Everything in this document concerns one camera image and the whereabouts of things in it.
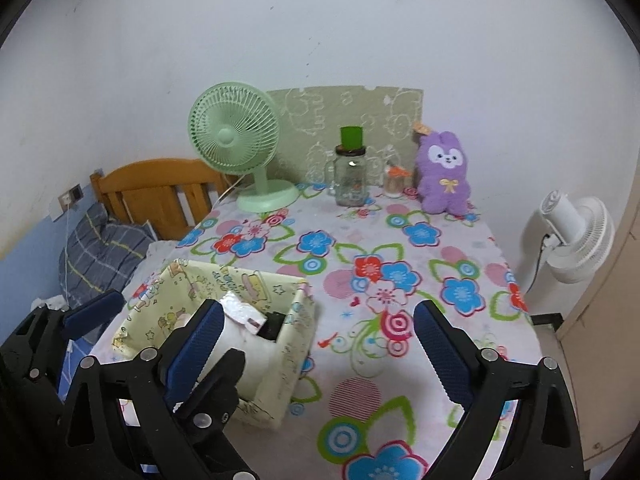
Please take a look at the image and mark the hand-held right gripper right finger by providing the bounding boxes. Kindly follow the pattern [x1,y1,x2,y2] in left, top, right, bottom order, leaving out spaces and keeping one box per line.
[413,300,586,480]

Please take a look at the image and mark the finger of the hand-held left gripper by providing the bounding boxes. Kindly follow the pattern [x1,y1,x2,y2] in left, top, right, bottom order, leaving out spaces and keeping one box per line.
[0,290,126,396]
[177,348,246,433]

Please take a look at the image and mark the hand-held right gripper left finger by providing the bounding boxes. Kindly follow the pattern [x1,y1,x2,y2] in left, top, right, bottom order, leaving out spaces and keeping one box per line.
[65,300,225,480]

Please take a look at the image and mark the yellow cartoon snack packet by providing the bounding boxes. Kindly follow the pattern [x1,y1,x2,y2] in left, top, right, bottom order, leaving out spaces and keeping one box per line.
[220,290,267,333]

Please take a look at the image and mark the yellow printed fabric storage box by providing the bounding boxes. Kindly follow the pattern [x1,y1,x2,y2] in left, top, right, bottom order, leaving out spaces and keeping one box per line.
[111,258,317,431]

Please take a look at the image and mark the grey plaid pillow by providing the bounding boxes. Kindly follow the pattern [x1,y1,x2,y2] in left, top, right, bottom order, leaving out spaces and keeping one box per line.
[59,205,156,306]

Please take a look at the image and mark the blue checked bed sheet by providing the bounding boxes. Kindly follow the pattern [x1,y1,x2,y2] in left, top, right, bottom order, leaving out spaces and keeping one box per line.
[59,339,82,402]

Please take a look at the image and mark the light grey pillow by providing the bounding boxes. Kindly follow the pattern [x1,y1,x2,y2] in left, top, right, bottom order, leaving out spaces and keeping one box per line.
[145,240,182,267]

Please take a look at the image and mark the wooden chair back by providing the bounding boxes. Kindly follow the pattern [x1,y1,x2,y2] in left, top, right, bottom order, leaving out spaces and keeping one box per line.
[90,158,236,241]

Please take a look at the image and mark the beige door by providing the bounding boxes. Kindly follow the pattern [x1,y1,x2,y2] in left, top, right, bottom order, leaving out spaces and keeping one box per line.
[555,150,640,471]

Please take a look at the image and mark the white standing fan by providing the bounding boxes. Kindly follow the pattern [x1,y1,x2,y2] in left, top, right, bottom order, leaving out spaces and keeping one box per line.
[512,190,616,311]

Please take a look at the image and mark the small jar with orange lid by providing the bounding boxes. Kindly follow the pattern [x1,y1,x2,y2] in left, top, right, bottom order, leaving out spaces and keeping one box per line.
[384,164,408,198]

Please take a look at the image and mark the purple plush rabbit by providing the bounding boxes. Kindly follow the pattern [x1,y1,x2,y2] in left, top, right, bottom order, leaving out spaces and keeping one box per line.
[412,122,473,216]

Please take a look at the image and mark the glass mug jar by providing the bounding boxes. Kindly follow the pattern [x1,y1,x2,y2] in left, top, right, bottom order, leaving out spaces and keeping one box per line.
[325,145,371,207]

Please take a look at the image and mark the green desk fan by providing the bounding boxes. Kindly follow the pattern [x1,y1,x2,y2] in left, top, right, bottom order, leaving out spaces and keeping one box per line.
[188,81,300,213]

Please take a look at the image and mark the green printed board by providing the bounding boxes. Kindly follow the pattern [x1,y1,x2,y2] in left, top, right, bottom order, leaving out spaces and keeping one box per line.
[265,86,425,186]

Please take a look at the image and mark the white charging cable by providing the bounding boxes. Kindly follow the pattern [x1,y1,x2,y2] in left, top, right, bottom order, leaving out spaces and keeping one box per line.
[63,211,72,306]

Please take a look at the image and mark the black fan power cable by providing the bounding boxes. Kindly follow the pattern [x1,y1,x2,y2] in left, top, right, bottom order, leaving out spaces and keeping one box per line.
[530,233,552,287]

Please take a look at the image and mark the white desk fan cable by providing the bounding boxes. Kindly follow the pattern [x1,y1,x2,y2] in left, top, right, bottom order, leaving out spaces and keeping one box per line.
[215,180,246,208]

